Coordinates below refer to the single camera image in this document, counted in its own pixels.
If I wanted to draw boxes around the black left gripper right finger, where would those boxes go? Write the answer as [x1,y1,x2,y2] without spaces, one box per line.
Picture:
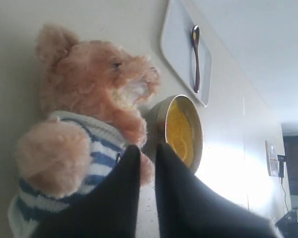
[155,144,278,238]

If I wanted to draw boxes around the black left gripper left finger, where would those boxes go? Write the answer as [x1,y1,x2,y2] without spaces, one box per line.
[34,145,140,238]

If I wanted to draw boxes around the pink plush teddy bear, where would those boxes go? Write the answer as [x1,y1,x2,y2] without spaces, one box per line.
[7,24,161,238]

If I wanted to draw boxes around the dark wooden spoon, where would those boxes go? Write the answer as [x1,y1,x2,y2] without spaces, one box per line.
[191,25,201,93]

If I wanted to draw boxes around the yellow millet grains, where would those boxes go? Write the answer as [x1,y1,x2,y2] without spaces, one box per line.
[166,100,194,167]

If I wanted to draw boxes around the steel bowl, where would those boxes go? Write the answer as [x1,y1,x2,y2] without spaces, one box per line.
[143,95,203,173]

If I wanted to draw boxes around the white rectangular tray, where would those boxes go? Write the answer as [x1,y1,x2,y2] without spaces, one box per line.
[160,0,212,107]

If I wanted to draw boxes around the black plug with cable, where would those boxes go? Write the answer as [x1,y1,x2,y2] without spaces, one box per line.
[277,155,291,213]

